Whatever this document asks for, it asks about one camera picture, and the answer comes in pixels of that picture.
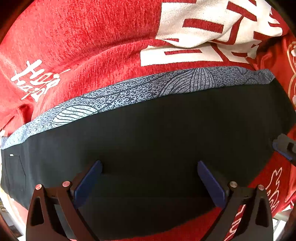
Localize black pants blue patterned waistband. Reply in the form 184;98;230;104
1;66;295;240

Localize red blanket white characters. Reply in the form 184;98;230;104
0;0;296;241

